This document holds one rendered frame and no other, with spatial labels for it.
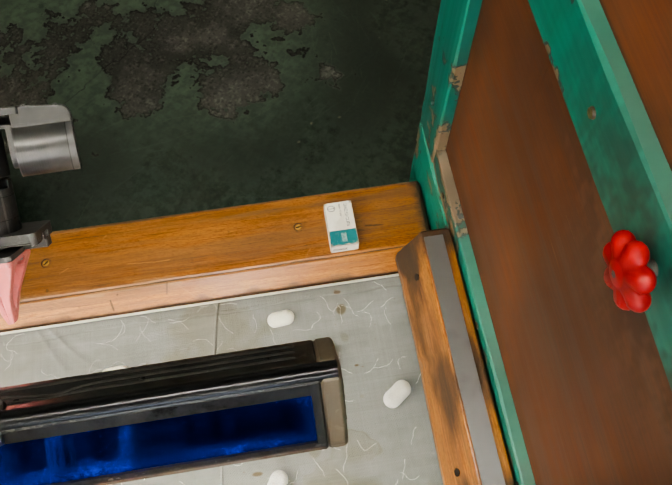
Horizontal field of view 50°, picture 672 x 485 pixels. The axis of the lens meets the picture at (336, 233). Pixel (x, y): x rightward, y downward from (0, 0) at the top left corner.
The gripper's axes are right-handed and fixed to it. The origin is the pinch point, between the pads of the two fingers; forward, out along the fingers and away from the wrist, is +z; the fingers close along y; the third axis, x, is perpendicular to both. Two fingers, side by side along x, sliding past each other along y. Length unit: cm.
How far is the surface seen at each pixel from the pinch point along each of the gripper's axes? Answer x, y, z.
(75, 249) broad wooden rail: 14.1, 4.0, -3.0
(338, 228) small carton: 10.0, 36.6, -2.3
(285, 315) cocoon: 6.2, 28.8, 6.6
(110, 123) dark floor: 121, -10, -11
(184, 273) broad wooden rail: 10.4, 17.2, 0.9
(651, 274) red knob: -44, 47, -12
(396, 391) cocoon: -1.4, 40.2, 14.8
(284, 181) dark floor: 105, 33, 7
